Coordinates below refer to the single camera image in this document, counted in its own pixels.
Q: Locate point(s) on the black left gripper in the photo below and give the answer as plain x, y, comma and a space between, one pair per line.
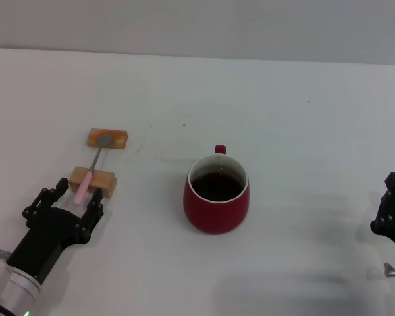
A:
46, 235

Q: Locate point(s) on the red cup with coffee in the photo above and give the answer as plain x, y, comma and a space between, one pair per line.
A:
214, 217

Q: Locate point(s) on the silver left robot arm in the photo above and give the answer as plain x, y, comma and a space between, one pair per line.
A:
16, 289

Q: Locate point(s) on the plain light wooden block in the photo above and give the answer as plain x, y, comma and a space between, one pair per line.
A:
102, 181

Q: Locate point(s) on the orange stained wooden block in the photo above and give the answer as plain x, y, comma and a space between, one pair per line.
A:
120, 140

